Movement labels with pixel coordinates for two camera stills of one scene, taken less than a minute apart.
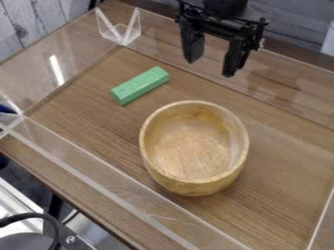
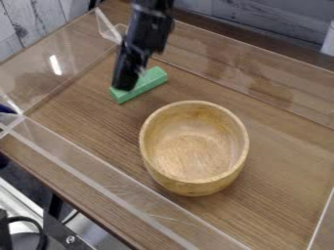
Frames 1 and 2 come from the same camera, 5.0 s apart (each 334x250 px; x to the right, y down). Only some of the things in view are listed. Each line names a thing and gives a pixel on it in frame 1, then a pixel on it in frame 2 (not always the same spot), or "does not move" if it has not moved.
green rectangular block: [139, 86] does not move
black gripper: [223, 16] → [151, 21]
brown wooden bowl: [194, 146] does not move
